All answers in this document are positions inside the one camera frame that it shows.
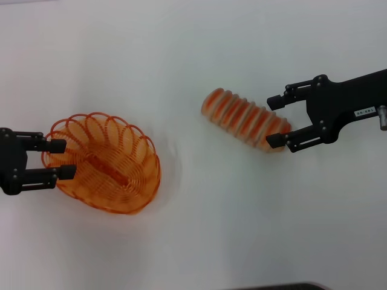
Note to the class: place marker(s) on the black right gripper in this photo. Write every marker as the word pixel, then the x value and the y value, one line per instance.
pixel 335 102

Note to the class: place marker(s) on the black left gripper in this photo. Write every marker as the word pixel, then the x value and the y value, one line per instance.
pixel 10 160

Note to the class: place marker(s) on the orange striped toy bread loaf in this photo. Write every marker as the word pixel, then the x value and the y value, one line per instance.
pixel 239 117

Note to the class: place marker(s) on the orange woven plastic basket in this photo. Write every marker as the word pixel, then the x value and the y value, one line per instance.
pixel 121 169

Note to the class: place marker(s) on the dark rounded robot base edge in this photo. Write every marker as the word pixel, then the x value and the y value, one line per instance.
pixel 281 286

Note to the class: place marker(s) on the small silver gripper plug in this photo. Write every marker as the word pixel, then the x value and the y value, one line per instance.
pixel 382 119

